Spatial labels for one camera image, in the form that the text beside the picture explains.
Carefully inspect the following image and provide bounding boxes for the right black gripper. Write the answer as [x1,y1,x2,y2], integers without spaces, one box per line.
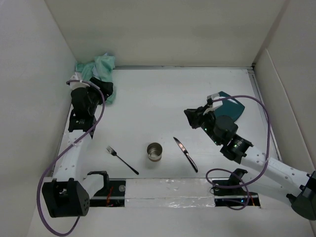
[184,104,222,146]

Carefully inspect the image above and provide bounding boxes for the green patterned placemat cloth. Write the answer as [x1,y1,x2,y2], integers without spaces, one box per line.
[75,53,117,105]

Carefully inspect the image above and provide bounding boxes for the black table knife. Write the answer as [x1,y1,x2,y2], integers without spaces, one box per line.
[173,137,198,173]

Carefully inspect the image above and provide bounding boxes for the teal square plate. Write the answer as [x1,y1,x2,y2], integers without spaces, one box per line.
[214,99,245,122]

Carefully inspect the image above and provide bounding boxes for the steel cup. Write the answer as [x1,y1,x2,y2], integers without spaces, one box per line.
[147,142,162,162]

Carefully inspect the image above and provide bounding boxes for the black fork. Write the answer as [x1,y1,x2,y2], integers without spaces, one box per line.
[107,146,139,175]

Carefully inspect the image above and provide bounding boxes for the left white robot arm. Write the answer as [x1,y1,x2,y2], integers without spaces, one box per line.
[42,78,114,218]

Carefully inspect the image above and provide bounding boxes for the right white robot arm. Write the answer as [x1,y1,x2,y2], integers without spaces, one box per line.
[184,106,316,221]

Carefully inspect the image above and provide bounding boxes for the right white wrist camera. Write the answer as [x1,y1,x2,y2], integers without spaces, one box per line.
[207,93,223,111]

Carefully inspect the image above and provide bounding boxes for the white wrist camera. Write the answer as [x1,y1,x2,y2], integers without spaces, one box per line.
[207,93,223,111]
[66,73,89,90]

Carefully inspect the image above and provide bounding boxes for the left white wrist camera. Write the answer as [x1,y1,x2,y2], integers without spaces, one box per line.
[66,73,89,90]

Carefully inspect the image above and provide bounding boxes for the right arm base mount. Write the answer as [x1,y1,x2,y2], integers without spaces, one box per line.
[211,168,261,210]

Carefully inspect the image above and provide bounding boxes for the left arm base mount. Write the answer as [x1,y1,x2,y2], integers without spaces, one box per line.
[90,179,126,207]

